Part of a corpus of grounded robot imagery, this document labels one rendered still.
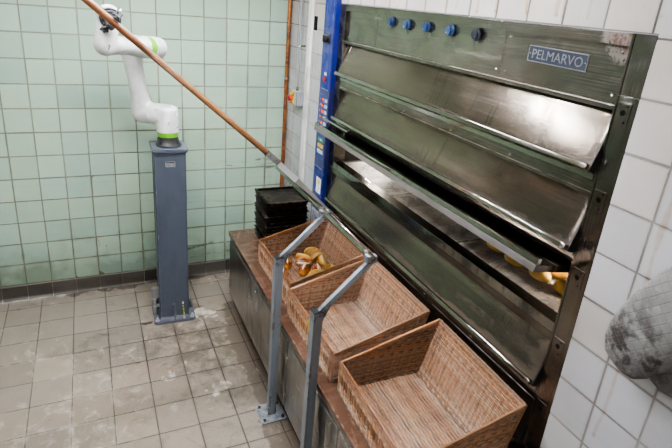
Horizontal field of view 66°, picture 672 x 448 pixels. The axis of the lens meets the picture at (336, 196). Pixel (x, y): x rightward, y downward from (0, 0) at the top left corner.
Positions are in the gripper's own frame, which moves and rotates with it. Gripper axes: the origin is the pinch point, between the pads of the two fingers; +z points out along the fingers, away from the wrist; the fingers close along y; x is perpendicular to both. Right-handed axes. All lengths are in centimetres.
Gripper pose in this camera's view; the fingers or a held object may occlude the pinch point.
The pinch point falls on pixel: (113, 22)
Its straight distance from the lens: 247.8
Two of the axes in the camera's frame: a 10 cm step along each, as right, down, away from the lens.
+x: -6.3, -5.5, -5.6
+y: -6.5, 7.6, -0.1
